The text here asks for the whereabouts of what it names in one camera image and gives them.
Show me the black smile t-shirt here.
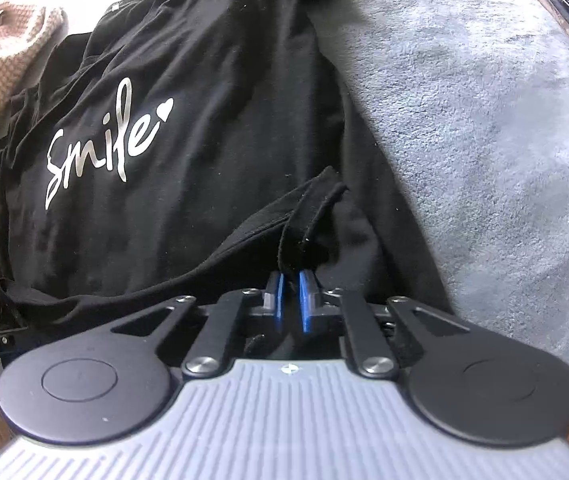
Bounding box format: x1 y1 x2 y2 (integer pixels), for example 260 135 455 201
0 0 449 326

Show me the grey bed blanket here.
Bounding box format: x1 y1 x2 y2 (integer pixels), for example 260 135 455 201
0 0 569 364

